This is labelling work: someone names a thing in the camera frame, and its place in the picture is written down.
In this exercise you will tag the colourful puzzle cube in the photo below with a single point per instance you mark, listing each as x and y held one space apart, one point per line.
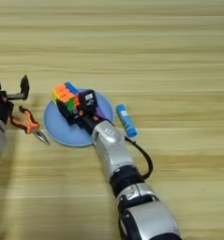
65 93

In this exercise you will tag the purple rectangular block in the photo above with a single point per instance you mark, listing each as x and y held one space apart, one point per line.
100 113

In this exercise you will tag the blue glue stick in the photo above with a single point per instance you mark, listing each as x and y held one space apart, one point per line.
126 121

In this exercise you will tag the orange black needle-nose pliers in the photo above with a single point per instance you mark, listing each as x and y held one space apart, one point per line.
29 125

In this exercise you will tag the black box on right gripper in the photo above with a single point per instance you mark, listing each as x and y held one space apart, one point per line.
88 100

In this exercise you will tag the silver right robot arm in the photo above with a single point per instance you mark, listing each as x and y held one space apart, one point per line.
138 193

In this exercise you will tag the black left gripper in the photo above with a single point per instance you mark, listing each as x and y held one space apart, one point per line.
1 108

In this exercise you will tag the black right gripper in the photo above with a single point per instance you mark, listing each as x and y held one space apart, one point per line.
88 122

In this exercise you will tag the blue round plate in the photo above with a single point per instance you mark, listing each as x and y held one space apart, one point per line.
60 131

